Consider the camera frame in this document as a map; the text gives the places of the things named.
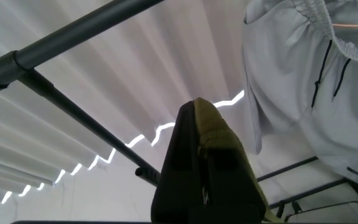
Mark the pale grey shorts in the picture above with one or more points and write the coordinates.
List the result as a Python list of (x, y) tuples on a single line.
[(291, 77)]

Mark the pink clothes hanger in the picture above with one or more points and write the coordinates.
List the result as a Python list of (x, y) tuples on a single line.
[(353, 26)]

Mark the black clothes rack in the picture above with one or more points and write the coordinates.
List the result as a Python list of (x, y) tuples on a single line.
[(73, 32)]

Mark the white curtain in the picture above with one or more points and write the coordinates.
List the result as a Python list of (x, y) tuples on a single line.
[(135, 62)]

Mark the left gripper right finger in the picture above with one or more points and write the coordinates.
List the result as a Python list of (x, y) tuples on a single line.
[(228, 193)]

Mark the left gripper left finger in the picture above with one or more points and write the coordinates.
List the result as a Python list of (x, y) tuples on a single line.
[(179, 186)]

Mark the green garment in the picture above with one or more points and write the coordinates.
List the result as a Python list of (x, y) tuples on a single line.
[(210, 124)]

